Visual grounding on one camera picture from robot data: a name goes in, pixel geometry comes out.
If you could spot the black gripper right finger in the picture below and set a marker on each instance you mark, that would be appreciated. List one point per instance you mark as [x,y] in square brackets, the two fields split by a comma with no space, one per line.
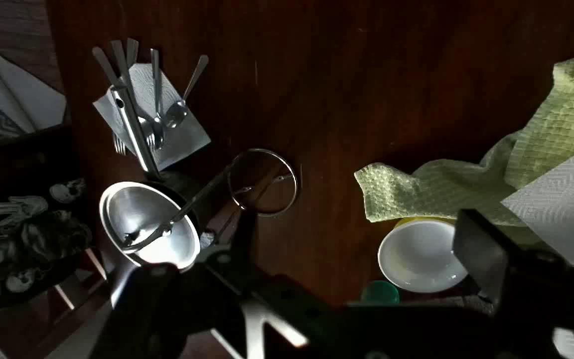
[532,299]

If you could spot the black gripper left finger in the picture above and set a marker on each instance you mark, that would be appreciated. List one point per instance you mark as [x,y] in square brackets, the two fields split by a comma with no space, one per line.
[143,311]

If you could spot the dark wooden chair with jacket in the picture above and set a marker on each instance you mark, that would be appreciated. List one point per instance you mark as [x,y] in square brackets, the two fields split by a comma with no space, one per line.
[68,295]

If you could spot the white paper towel roll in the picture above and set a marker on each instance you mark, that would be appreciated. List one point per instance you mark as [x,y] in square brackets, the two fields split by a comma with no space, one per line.
[566,200]

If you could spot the white bowl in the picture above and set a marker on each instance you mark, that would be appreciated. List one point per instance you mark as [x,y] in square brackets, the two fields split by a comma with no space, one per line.
[418,255]

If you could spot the black and white jacket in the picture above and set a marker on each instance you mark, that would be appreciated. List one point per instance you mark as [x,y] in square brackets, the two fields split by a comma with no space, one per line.
[28,225]

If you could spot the white napkin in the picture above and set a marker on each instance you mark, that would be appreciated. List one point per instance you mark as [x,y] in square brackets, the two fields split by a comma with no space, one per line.
[183,142]

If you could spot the silver table knife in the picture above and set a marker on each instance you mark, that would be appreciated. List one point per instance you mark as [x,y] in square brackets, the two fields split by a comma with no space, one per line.
[133,132]

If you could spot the light green cloth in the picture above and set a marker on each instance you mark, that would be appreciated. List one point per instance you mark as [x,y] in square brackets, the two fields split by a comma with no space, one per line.
[566,112]

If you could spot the silver cutlery piece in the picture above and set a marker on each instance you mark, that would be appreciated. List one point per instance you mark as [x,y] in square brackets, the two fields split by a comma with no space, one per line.
[155,80]
[103,64]
[119,56]
[195,76]
[131,52]

